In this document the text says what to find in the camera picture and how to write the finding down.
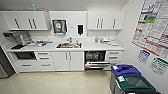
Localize stainless steel dishwasher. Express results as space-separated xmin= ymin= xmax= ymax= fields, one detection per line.
xmin=83 ymin=49 xmax=116 ymax=72

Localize white drawer stack beside dishwasher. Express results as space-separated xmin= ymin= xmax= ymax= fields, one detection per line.
xmin=105 ymin=49 xmax=125 ymax=66

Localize dish soap bottle blue label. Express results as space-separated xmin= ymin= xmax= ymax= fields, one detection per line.
xmin=94 ymin=36 xmax=99 ymax=44

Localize chrome sink faucet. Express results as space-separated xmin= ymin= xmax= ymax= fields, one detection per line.
xmin=67 ymin=36 xmax=73 ymax=45

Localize steel kitchen sink basin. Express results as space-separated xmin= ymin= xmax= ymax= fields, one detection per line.
xmin=55 ymin=42 xmax=83 ymax=50

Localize white two-door sink cabinet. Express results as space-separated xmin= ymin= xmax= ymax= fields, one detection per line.
xmin=52 ymin=50 xmax=85 ymax=72

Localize stack of white plates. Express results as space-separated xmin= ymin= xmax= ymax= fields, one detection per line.
xmin=99 ymin=37 xmax=113 ymax=46

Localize steel paper towel dispenser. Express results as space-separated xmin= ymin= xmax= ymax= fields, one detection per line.
xmin=51 ymin=18 xmax=69 ymax=35

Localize white drawer stack beside microwave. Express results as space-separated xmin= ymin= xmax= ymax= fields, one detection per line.
xmin=34 ymin=50 xmax=55 ymax=72

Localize cluttered dish rack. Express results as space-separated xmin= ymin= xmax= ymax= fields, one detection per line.
xmin=29 ymin=39 xmax=52 ymax=48

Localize grey bin with blue lid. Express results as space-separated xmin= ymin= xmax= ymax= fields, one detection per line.
xmin=110 ymin=64 xmax=143 ymax=94

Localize black built-in microwave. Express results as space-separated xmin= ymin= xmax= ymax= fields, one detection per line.
xmin=14 ymin=51 xmax=37 ymax=62

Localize blue bottle atop cabinet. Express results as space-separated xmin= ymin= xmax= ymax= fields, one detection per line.
xmin=31 ymin=3 xmax=37 ymax=12

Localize wide white upper cabinet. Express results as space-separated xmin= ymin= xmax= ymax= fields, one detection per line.
xmin=0 ymin=10 xmax=50 ymax=32

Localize black coffee machine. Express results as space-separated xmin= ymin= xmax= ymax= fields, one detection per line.
xmin=12 ymin=33 xmax=28 ymax=48

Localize stainless steel refrigerator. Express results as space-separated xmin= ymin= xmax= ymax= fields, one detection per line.
xmin=0 ymin=46 xmax=16 ymax=80

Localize black wall soap dispenser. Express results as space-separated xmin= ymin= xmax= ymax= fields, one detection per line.
xmin=77 ymin=24 xmax=85 ymax=36

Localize white upper cabinet, long handles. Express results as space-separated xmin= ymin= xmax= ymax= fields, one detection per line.
xmin=86 ymin=10 xmax=127 ymax=31

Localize large colourful wall poster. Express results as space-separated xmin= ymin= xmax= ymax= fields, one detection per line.
xmin=131 ymin=0 xmax=168 ymax=61

